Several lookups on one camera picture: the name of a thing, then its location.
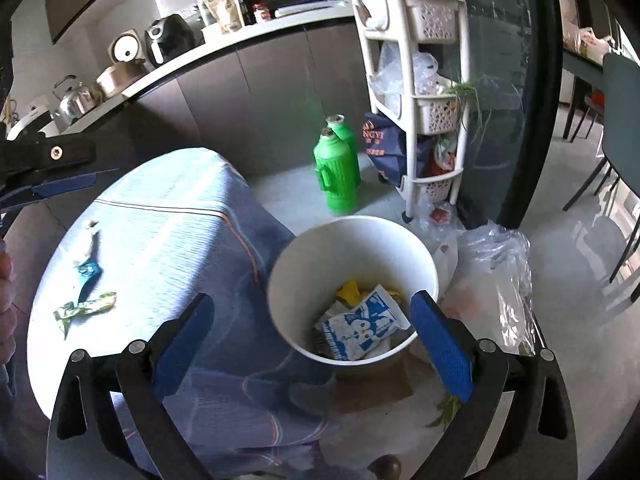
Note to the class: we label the red lid jar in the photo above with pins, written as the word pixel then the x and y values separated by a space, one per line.
pixel 259 12

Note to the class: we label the yellow snack wrapper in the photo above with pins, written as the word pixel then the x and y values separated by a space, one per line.
pixel 350 291

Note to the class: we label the dark kitchen counter cabinet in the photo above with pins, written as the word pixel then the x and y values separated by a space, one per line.
pixel 280 85

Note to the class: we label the glass sliding door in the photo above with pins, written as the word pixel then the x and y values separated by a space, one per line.
pixel 500 110

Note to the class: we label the green dining chair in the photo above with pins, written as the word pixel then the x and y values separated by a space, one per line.
pixel 622 110

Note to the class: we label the dark dining table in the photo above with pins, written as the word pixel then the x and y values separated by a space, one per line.
pixel 580 67

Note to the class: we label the white flat box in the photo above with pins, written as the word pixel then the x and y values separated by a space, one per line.
pixel 310 9

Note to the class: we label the brown round object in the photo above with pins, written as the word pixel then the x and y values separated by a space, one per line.
pixel 385 467

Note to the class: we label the kraft paper pouch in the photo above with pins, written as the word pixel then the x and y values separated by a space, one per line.
pixel 227 10

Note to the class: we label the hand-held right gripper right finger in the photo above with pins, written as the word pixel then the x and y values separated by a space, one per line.
pixel 442 345

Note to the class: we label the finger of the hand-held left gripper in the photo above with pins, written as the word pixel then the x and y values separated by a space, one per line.
pixel 50 157
pixel 55 189

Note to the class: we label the brown cardboard piece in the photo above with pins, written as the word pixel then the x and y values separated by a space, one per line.
pixel 380 390

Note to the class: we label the person's left hand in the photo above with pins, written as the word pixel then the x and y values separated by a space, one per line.
pixel 6 310

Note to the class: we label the large clear plastic bag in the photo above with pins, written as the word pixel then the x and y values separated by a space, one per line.
pixel 495 285

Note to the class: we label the green thermos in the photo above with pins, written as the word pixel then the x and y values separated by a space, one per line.
pixel 345 132
pixel 340 175

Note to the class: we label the round table with blue cloth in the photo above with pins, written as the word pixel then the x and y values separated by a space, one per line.
pixel 165 240

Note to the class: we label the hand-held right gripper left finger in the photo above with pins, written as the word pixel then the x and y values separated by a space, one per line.
pixel 182 345

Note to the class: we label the gold rice cooker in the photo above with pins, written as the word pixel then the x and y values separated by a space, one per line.
pixel 120 80

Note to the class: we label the white bin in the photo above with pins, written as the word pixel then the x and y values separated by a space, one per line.
pixel 350 250

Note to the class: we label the clear plastic bags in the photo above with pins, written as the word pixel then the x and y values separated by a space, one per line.
pixel 405 75

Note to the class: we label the small blue wrapper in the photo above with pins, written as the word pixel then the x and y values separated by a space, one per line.
pixel 89 271

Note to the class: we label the blue white snack packet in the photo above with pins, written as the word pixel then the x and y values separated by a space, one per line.
pixel 365 325

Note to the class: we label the green white wrapper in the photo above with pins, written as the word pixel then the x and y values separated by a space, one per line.
pixel 85 307

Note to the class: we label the steel kettle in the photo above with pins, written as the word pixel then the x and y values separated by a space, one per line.
pixel 77 102

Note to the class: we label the white storage rack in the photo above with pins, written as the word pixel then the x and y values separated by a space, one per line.
pixel 435 20

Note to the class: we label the bags on dining table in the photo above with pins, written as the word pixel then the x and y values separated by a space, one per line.
pixel 590 40

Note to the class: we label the white plastic bag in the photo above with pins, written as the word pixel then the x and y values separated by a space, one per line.
pixel 446 265

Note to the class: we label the red printed plastic bag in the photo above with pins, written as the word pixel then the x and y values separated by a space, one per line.
pixel 437 215

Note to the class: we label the black air fryer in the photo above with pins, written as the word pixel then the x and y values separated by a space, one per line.
pixel 170 40

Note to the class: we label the green chives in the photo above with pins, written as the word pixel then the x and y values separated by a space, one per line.
pixel 467 87

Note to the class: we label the green leaf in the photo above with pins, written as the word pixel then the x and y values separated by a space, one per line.
pixel 445 410

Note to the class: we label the dark blue printed bag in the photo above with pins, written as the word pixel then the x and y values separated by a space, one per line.
pixel 385 150

